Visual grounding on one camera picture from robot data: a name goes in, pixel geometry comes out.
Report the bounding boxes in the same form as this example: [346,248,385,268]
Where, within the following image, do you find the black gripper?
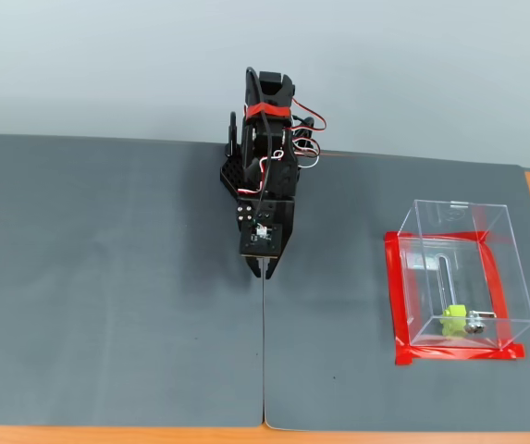
[236,195,297,281]

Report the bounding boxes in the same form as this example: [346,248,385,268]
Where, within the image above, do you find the green lego block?
[438,303,469,339]

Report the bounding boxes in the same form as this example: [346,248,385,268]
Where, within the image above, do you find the red tape wrap on arm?
[244,104,292,120]

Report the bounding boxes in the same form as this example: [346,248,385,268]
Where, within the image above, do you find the transparent acrylic box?
[396,198,530,352]

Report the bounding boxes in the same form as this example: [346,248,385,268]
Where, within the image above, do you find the silver metal box lock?
[463,309,498,335]

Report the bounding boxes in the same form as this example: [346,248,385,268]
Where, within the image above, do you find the red tape strip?
[476,238,513,348]
[393,342,527,367]
[383,230,416,355]

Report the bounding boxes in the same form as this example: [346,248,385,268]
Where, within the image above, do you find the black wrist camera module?
[239,223,283,258]

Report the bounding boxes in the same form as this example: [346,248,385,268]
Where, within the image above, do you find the red white black servo wire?
[290,95,328,133]
[291,133,324,168]
[238,155,273,198]

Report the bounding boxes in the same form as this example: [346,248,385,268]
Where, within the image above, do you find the black camera cable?
[244,67,273,230]

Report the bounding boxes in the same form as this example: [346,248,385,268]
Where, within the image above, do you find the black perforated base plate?
[218,154,247,200]

